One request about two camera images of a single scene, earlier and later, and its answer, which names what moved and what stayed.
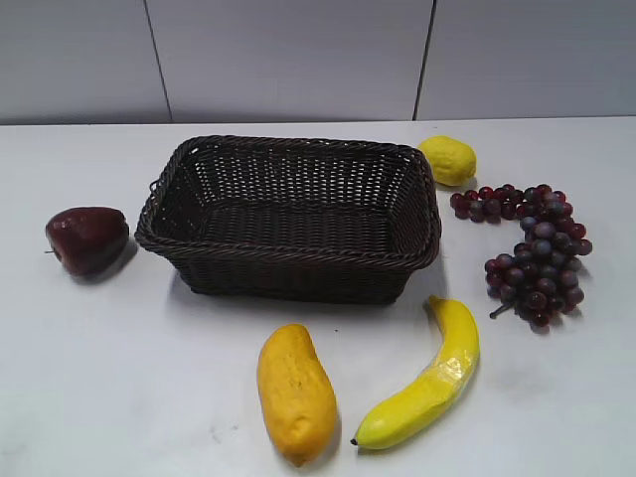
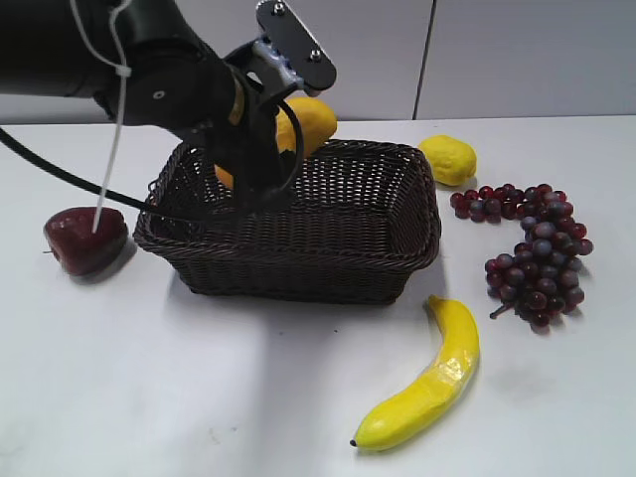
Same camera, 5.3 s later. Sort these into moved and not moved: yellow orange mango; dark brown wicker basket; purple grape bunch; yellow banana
Moved: yellow orange mango
Not moved: dark brown wicker basket; yellow banana; purple grape bunch
